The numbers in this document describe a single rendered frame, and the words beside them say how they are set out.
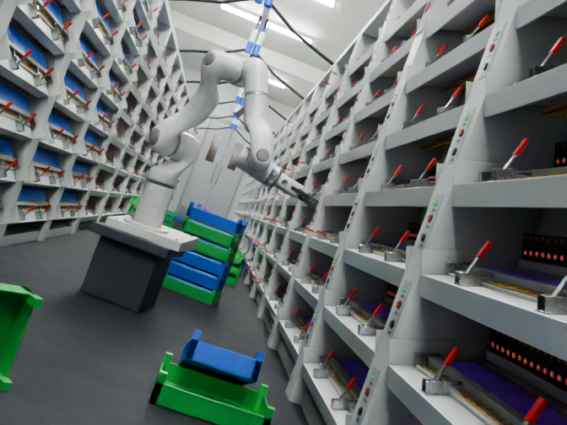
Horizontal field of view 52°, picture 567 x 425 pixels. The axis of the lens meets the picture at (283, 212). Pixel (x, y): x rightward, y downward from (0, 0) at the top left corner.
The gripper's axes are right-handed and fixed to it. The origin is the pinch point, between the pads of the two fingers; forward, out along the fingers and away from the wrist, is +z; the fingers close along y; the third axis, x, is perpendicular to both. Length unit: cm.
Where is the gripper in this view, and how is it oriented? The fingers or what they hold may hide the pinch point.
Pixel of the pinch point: (310, 201)
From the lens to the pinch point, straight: 213.4
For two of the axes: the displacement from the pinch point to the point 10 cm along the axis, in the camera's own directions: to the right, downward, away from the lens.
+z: 8.3, 5.4, 1.3
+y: -1.4, -0.2, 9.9
